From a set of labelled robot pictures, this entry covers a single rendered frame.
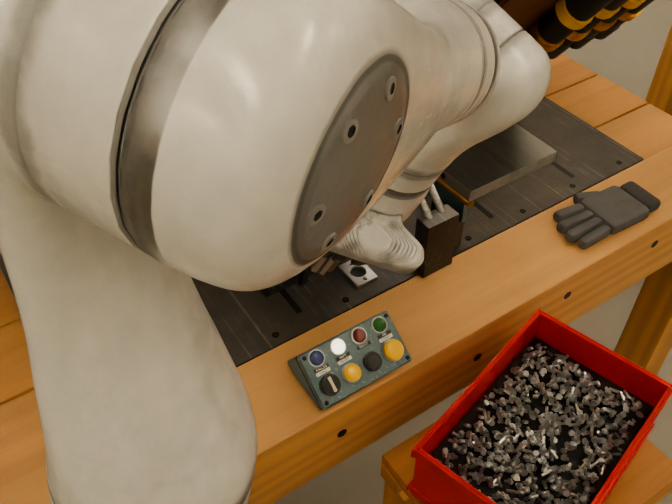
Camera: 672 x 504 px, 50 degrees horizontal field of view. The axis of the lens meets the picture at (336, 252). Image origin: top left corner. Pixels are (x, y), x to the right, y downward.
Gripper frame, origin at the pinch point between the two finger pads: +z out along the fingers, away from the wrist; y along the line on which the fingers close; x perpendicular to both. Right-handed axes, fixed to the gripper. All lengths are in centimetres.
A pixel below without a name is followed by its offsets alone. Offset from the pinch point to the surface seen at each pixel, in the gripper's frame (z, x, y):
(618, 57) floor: 143, -234, -153
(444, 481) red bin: 21.9, 13.0, -25.9
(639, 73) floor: 136, -221, -159
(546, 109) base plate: 36, -71, -48
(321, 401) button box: 27.7, 5.3, -9.8
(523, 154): 7.5, -29.7, -26.6
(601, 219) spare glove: 23, -37, -51
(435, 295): 29.9, -16.8, -25.4
